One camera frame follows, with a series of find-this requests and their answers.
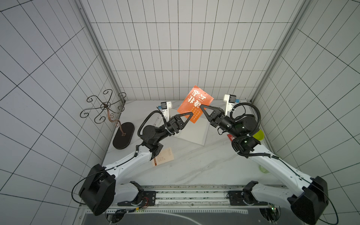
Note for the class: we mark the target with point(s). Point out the copper wire jewelry stand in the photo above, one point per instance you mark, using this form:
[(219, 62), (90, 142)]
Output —
[(111, 111)]

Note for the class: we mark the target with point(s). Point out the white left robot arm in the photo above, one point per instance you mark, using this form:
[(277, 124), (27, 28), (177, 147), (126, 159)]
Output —
[(104, 186)]

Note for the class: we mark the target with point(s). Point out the white photo album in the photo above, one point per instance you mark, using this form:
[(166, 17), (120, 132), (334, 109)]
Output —
[(195, 132)]

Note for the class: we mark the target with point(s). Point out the red photo card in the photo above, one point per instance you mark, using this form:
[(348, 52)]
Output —
[(231, 137)]

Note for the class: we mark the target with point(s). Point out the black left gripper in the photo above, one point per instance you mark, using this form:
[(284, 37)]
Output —
[(178, 123)]

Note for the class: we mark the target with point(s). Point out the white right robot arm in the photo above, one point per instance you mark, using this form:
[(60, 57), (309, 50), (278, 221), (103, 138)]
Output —
[(305, 196)]

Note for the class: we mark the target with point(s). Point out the aluminium mounting rail frame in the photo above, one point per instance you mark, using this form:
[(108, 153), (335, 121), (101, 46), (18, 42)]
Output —
[(197, 199)]

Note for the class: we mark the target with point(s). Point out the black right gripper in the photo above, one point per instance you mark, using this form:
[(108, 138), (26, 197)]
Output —
[(217, 116)]

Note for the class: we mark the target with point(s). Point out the cream text photo card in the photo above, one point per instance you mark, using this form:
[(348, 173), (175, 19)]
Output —
[(166, 155)]

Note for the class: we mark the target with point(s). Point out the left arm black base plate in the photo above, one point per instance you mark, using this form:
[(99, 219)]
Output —
[(145, 198)]

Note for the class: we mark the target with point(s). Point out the lime green plastic bowl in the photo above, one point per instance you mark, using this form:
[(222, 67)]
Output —
[(259, 135)]

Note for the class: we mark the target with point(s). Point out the orange photo card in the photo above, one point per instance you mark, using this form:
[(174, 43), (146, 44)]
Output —
[(193, 101)]

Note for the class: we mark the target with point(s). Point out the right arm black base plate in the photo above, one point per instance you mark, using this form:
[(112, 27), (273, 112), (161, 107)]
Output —
[(238, 198)]

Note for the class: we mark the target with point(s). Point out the clear green glass cup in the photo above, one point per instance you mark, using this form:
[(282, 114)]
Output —
[(263, 170)]

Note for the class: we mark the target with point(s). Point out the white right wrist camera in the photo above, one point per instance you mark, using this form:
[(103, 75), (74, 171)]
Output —
[(230, 101)]

